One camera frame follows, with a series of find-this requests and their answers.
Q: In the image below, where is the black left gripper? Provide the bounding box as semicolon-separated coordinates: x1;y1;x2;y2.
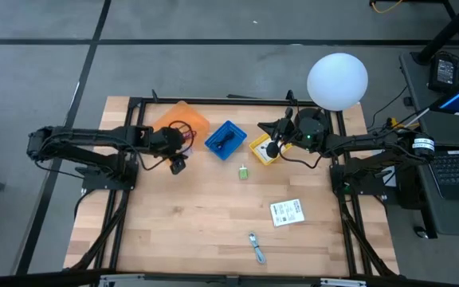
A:
149;126;195;157

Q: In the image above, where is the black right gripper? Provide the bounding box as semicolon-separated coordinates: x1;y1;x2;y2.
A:
257;107;328;159

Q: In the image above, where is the black USB cable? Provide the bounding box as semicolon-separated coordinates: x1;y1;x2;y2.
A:
214;132;237;152

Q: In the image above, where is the white box printed label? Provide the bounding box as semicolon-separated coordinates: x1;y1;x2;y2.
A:
269;198;306;228

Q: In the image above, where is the light blue braided cable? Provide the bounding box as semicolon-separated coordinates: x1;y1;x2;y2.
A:
248;231;268;265

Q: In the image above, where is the yellow plastic basket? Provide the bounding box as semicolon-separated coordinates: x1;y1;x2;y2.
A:
248;133;294;167

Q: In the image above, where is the blue plastic basket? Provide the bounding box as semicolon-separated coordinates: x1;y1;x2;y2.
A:
204;120;249;161

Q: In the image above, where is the white globe table lamp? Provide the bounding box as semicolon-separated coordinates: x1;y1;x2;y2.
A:
294;52;369;140

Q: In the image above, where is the grey desk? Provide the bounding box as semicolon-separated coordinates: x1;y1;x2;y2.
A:
398;51;459;240

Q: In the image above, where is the black power adapter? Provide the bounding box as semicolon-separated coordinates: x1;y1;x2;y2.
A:
427;53;459;93

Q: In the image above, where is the black stand leg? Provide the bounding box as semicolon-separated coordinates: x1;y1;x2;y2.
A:
414;0;459;65

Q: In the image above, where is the black crossbar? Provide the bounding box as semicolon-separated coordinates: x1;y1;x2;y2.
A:
0;269;459;287

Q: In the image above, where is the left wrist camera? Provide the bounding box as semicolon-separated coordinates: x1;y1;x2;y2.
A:
169;156;187;175

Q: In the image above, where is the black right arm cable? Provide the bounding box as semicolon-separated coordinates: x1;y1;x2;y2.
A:
278;153;336;171

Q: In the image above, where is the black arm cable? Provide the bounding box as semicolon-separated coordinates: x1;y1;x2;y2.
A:
135;119;197;172
278;153;336;171

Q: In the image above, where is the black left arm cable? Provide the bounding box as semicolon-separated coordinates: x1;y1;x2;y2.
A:
135;119;197;172

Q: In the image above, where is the black aluminium table frame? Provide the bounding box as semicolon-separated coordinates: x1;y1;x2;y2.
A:
64;89;400;280

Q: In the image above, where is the yellow hanging cable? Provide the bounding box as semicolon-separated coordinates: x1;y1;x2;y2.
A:
370;0;405;15

